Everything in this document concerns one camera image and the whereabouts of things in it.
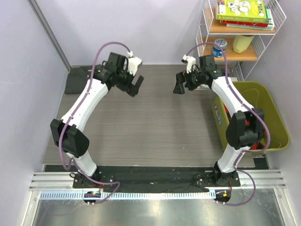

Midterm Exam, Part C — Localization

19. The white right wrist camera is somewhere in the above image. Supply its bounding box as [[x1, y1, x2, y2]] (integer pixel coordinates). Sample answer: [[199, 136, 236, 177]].
[[181, 55, 196, 73]]

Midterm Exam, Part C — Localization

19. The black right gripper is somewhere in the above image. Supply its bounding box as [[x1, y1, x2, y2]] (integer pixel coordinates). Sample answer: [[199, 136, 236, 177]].
[[173, 67, 205, 96]]

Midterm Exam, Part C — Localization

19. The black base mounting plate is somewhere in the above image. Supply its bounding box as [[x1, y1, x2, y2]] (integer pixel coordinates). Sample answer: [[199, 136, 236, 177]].
[[69, 166, 240, 194]]

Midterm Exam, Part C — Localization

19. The grey booklet with papers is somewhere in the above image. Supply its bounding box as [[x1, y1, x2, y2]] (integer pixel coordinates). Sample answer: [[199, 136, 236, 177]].
[[195, 63, 243, 90]]

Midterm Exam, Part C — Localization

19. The olive green plastic bin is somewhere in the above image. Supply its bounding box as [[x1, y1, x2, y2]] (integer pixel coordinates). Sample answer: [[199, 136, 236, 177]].
[[211, 81, 290, 152]]

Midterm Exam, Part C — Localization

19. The red book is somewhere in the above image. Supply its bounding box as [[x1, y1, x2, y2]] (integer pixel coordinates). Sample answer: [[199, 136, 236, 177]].
[[220, 20, 269, 27]]

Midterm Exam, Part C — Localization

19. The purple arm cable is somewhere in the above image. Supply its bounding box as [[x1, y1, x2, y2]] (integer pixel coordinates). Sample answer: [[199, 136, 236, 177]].
[[185, 42, 271, 206], [58, 41, 121, 205]]

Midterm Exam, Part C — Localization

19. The red black plaid shirt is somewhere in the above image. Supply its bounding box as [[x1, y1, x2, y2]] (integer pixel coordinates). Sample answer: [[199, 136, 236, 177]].
[[219, 105, 264, 150]]

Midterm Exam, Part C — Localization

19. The grey pinstriped long sleeve shirt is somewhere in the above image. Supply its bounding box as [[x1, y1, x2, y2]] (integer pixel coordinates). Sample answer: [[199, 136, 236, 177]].
[[64, 65, 92, 94]]

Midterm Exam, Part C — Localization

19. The blue white tin can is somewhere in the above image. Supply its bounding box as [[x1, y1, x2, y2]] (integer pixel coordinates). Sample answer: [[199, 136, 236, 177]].
[[211, 38, 228, 58]]

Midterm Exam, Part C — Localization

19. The perforated cable duct strip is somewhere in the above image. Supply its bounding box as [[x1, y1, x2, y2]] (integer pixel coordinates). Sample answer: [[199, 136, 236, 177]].
[[40, 190, 216, 201]]

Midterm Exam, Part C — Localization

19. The green board game box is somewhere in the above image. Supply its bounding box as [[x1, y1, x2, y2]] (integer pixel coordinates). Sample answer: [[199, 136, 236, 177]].
[[215, 0, 268, 23]]

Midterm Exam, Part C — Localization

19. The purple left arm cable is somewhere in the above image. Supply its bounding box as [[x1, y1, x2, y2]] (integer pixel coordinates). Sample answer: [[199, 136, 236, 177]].
[[58, 41, 121, 205]]

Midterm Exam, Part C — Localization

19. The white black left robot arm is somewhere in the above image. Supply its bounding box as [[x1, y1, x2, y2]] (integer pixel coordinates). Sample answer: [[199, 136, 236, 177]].
[[50, 51, 144, 188]]

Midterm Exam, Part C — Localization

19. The aluminium extrusion rail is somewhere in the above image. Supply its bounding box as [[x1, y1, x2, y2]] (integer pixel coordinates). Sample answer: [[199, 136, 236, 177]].
[[29, 169, 286, 191]]

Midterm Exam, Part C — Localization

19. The teal book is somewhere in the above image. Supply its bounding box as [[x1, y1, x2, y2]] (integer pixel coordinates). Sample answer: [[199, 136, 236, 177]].
[[226, 9, 275, 31]]

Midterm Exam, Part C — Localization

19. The white wire shelf rack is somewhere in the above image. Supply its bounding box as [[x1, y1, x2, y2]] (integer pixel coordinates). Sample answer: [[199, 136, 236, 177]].
[[193, 0, 286, 81]]

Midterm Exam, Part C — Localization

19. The pale yellow faceted vase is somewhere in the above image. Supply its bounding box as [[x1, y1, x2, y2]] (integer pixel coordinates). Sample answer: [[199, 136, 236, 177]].
[[233, 35, 254, 54]]

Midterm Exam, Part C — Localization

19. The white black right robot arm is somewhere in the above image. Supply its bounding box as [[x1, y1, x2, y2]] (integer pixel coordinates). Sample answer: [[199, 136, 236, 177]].
[[173, 55, 264, 186]]

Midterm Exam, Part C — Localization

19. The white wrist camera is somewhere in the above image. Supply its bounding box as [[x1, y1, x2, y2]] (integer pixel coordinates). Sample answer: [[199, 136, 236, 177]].
[[127, 51, 143, 76], [181, 55, 196, 73]]

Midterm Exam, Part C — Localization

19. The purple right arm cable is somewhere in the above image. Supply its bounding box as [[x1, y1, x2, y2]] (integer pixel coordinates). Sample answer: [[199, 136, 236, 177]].
[[185, 42, 271, 206]]

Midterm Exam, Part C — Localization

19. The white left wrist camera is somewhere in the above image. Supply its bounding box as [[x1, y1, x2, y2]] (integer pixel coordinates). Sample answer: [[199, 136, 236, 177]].
[[127, 51, 143, 76]]

